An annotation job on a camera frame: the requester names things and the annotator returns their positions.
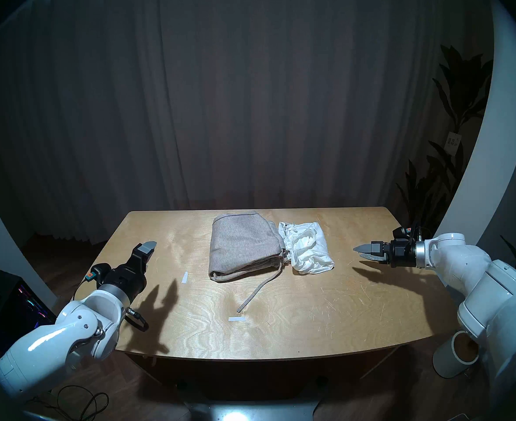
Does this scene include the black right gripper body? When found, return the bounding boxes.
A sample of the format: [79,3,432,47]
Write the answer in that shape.
[383,239,418,268]

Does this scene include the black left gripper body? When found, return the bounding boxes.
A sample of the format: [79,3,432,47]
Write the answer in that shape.
[100,248,149,301]

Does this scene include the white frilled shorts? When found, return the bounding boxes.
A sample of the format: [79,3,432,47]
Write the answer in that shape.
[278,221,335,275]

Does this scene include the grey drawstring pants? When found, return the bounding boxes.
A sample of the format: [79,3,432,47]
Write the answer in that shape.
[208,211,290,314]

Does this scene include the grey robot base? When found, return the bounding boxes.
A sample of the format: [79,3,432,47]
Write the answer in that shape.
[183,400,320,421]

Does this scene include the black computer tower with lights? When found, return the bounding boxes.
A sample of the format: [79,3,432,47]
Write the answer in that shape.
[0,270,59,355]

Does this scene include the small plant in white pot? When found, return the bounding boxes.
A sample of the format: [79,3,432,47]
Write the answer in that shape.
[432,236,516,379]

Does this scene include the tall dark leafy plant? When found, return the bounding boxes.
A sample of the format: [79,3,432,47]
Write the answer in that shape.
[396,45,494,250]

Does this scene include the beige pleated curtain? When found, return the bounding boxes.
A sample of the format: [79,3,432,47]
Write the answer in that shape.
[0,0,491,245]

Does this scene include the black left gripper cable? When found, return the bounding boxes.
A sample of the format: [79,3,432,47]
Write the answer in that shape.
[71,263,150,333]

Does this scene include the black floor cable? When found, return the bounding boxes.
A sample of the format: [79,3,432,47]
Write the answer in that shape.
[30,383,109,421]

